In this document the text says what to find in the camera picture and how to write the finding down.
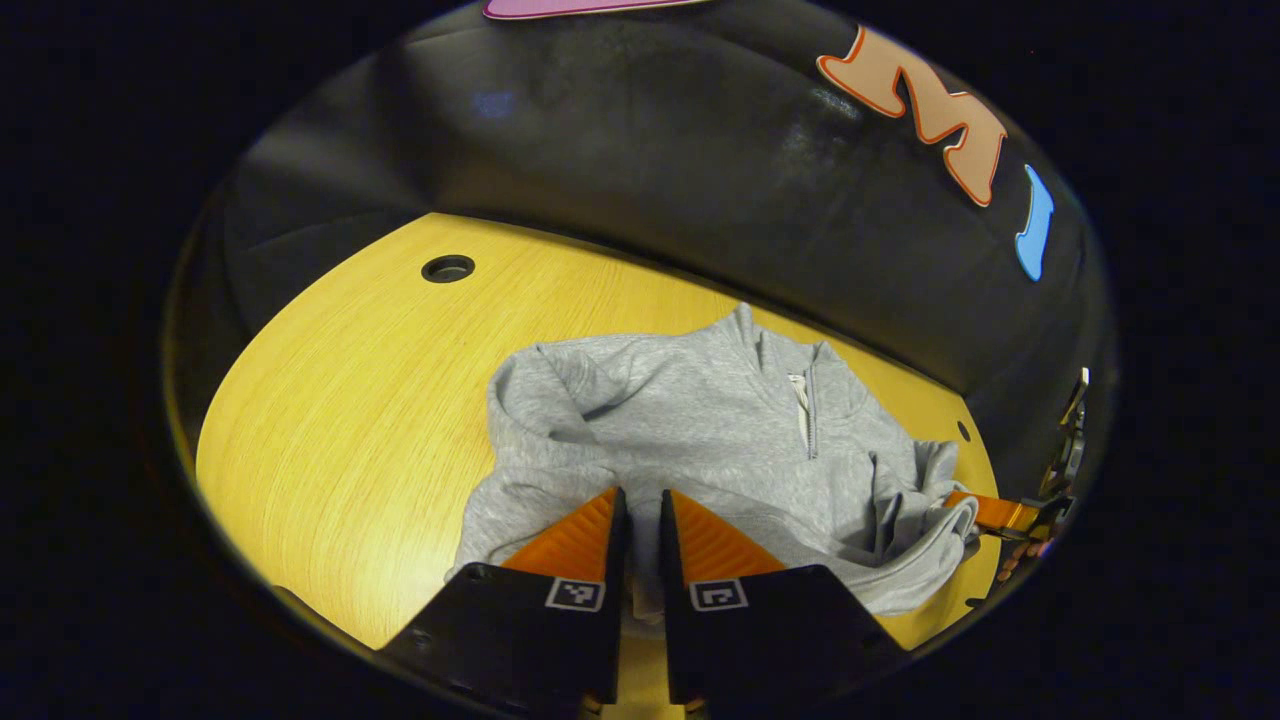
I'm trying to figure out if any grey zip sweatshirt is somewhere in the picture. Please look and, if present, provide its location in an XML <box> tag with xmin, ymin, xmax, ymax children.
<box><xmin>445</xmin><ymin>302</ymin><xmax>983</xmax><ymax>626</ymax></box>

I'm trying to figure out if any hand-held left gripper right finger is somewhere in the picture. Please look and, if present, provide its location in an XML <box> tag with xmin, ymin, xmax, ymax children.
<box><xmin>660</xmin><ymin>488</ymin><xmax>909</xmax><ymax>713</ymax></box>

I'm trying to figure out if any black backdrop cloth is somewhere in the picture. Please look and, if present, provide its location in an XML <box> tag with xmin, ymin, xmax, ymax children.
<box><xmin>165</xmin><ymin>0</ymin><xmax>1119</xmax><ymax>501</ymax></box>

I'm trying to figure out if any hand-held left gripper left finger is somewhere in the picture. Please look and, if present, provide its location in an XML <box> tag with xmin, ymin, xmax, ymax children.
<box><xmin>380</xmin><ymin>487</ymin><xmax>631</xmax><ymax>713</ymax></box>

